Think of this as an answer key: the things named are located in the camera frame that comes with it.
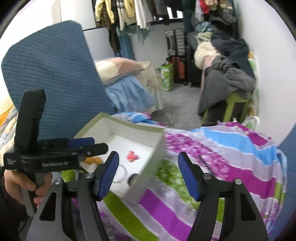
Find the patchwork quilt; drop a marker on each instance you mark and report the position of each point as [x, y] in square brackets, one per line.
[7, 125]

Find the orange hair clip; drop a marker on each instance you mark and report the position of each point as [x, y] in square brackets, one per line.
[93, 160]

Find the red suitcase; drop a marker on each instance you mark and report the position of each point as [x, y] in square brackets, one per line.
[179, 70]

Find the pile of clothes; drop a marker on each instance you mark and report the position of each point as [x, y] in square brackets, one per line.
[222, 39]

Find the white curved panel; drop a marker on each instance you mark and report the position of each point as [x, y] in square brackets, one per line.
[98, 42]

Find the grey hoodie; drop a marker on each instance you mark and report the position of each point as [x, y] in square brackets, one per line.
[224, 81]

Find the large blue quilted cushion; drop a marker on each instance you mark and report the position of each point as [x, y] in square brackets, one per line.
[57, 69]

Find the green chair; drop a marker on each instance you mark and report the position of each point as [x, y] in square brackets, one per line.
[233, 102]

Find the light blue bedsheet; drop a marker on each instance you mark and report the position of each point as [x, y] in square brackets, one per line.
[129, 95]

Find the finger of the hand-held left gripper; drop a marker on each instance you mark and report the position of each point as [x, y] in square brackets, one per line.
[82, 141]
[94, 149]

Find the grey round case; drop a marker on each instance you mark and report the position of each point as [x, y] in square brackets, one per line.
[133, 179]

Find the row of hanging clothes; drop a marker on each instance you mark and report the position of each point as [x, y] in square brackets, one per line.
[138, 14]

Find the green cardboard box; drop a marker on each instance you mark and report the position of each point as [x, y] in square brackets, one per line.
[150, 182]

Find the grey suitcase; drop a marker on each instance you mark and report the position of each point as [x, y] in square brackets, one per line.
[174, 42]

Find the person's left forearm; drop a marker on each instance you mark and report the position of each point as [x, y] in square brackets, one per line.
[11, 220]

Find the pink pillow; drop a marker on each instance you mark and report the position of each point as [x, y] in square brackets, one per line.
[120, 68]

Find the person's left hand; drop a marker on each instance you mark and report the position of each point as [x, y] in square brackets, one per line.
[16, 183]

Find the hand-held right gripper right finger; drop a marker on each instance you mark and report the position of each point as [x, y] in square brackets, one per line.
[190, 179]

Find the pink hair clip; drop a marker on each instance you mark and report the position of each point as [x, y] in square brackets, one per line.
[132, 156]

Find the striped floral blanket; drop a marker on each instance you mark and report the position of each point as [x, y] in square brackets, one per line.
[231, 162]

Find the green shopping bag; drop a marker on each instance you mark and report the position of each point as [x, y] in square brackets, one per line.
[167, 77]

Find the black suitcase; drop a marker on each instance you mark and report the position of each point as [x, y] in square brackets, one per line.
[193, 67]

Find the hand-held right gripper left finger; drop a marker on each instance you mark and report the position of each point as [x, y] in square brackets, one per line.
[108, 177]

